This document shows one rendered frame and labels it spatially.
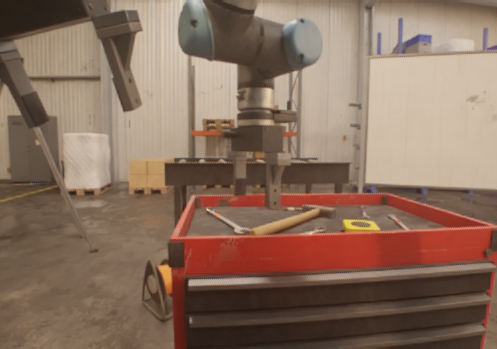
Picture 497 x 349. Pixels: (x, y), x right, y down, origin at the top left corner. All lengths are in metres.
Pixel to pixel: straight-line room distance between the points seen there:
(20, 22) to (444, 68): 3.01
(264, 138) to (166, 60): 8.48
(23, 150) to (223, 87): 5.76
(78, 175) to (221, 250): 6.57
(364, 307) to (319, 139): 8.49
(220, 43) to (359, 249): 0.46
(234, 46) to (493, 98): 2.91
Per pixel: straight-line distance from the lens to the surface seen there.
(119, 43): 0.35
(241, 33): 0.43
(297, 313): 0.62
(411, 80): 3.03
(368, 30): 10.09
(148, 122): 8.76
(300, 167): 3.74
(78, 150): 7.00
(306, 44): 0.48
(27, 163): 9.51
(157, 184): 6.61
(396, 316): 0.73
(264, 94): 0.56
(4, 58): 0.43
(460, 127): 3.09
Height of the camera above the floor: 1.12
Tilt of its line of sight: 6 degrees down
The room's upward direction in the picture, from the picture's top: 1 degrees clockwise
